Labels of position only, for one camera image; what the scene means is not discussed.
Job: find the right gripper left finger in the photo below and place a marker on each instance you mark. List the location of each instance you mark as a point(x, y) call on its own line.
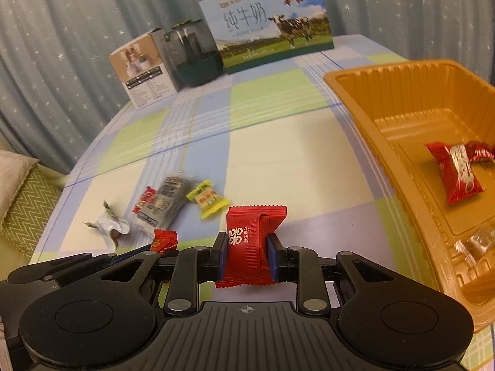
point(194, 266)

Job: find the red candy in tray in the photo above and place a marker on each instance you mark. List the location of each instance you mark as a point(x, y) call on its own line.
point(479, 152)
point(457, 176)

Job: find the orange plastic tray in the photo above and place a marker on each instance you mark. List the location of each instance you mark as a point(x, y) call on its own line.
point(398, 109)

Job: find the plaid tablecloth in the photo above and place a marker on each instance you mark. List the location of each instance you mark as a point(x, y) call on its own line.
point(275, 134)

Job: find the white green wrapper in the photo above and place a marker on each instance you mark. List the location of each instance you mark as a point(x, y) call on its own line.
point(110, 226)

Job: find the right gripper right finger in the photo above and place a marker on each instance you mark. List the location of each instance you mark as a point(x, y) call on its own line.
point(302, 267)

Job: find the blue star curtain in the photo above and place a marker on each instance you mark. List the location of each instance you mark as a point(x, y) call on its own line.
point(58, 87)

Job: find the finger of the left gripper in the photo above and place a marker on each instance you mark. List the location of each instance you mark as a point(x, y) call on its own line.
point(129, 254)

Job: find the blue milk carton box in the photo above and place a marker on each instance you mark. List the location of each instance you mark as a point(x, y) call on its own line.
point(249, 33)

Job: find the beige pillow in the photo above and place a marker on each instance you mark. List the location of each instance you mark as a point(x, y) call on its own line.
point(14, 169)

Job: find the green sofa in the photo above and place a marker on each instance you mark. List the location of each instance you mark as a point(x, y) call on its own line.
point(11, 258)

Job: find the green zigzag cushion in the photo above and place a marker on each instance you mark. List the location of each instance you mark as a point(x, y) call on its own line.
point(29, 214)

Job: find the small beige product box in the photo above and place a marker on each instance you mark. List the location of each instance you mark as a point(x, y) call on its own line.
point(143, 69)

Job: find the yellow green candy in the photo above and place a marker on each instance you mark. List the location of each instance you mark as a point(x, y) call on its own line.
point(207, 198)

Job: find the small red white candy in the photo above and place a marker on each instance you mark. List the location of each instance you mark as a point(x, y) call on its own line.
point(146, 195)

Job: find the clear wrapped candy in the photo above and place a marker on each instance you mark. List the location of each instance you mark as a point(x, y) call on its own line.
point(476, 246)

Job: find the large red candy packet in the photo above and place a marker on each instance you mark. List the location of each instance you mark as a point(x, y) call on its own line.
point(248, 228)

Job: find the grey black snack packet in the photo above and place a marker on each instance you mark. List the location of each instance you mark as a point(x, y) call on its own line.
point(161, 210)

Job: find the dark green glass jar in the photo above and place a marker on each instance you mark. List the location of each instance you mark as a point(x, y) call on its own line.
point(193, 53)

